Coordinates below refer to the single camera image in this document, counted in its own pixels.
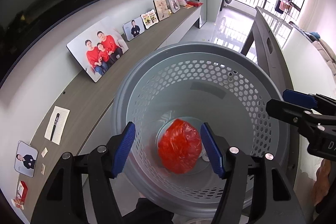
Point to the large family photo red clothes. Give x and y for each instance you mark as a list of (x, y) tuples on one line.
[(98, 48)]

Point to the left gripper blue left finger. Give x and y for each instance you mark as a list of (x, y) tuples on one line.
[(61, 199)]

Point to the child portrait photo frame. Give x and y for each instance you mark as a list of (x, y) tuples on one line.
[(174, 5)]

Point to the person's right hand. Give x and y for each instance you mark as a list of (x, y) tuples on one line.
[(322, 185)]

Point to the red cigarette box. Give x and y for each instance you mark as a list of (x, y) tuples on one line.
[(20, 195)]

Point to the pink plush toy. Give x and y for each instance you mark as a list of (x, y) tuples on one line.
[(182, 3)]

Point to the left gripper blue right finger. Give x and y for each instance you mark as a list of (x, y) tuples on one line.
[(273, 198)]

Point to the photo of man in black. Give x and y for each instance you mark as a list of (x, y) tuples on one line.
[(133, 28)]

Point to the white round QR lid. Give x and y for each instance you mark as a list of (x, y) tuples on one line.
[(203, 155)]

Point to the baby photo frame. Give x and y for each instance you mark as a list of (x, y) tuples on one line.
[(161, 9)]

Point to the black pen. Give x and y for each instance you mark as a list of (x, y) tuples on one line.
[(54, 126)]

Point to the patterned blanket on sofa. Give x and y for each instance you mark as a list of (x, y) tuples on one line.
[(312, 36)]

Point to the small portrait photo card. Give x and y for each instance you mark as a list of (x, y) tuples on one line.
[(25, 159)]

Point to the red plastic bag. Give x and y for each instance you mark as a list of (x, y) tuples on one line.
[(179, 147)]

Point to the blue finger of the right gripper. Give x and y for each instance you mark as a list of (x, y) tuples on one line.
[(295, 115), (299, 99)]

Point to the small scalloped photo frame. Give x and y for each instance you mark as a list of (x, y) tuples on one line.
[(149, 19)]

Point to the white notepad on cabinet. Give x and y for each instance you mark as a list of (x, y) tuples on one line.
[(64, 113)]

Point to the grey low TV cabinet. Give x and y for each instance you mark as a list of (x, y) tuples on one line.
[(88, 123)]

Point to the red packet on cabinet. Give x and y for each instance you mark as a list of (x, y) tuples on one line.
[(194, 3)]

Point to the grey fabric sofa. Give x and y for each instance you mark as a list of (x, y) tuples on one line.
[(327, 54)]

